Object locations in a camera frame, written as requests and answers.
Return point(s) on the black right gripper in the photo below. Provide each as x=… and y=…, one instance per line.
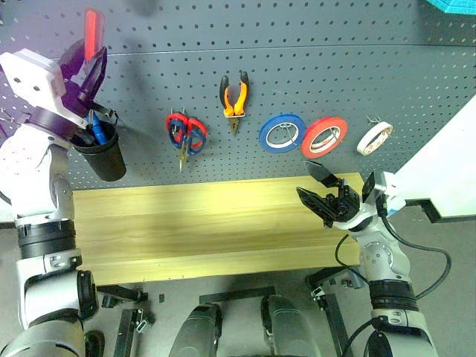
x=346, y=208

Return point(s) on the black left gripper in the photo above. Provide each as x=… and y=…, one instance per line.
x=72, y=67

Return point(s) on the red and blue scissors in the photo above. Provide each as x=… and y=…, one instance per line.
x=193, y=124

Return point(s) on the orange and black long-nose pliers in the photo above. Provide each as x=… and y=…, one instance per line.
x=240, y=98

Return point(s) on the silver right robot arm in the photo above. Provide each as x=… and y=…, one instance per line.
x=379, y=260

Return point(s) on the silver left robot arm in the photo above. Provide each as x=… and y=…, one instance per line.
x=37, y=167

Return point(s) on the red tape roll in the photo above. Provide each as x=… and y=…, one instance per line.
x=331, y=121

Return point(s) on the white tape roll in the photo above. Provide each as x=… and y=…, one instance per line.
x=368, y=137

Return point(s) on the blue tape roll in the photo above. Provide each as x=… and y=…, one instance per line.
x=284, y=117

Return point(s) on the silver metal pegboard hook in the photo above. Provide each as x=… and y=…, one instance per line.
x=373, y=119
x=177, y=111
x=234, y=115

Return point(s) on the grey metal pegboard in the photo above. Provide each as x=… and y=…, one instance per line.
x=334, y=56

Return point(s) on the blue tool in cup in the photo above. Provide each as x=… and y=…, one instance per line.
x=98, y=130

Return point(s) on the black plastic cup holder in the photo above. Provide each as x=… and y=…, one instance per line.
x=104, y=160

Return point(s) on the white panel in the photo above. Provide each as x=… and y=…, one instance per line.
x=446, y=167

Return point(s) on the dark grey rounded shape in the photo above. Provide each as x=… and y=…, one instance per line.
x=201, y=331
x=286, y=327

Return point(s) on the teal foam object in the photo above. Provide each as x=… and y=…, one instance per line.
x=453, y=4

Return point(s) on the small black rounded shape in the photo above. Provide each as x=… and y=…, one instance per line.
x=94, y=344

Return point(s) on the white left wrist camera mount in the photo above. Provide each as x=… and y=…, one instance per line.
x=29, y=74

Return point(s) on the black metal table frame bar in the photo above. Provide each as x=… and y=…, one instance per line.
x=334, y=316
x=126, y=334
x=238, y=294
x=119, y=294

